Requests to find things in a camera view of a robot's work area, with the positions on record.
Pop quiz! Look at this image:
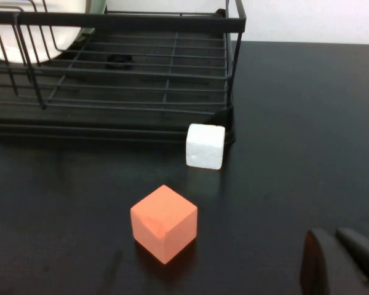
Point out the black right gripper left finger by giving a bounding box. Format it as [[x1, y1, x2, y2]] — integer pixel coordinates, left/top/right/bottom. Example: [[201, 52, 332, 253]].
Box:
[[300, 229, 369, 295]]

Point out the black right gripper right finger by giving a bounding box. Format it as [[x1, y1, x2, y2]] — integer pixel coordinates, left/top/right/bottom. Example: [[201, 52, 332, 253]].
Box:
[[335, 227, 369, 288]]

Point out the orange cube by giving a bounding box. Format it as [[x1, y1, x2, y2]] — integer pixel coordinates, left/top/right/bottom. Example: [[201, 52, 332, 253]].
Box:
[[130, 184, 199, 265]]

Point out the black wire dish rack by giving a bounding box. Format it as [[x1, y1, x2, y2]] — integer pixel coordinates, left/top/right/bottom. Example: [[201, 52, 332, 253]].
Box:
[[0, 0, 247, 145]]

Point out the white foam cube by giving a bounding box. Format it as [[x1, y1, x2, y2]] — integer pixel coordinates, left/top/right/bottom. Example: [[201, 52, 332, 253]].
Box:
[[186, 123, 226, 171]]

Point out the white round plate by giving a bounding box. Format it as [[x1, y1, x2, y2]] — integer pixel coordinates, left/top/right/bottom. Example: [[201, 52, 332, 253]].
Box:
[[0, 0, 95, 65]]

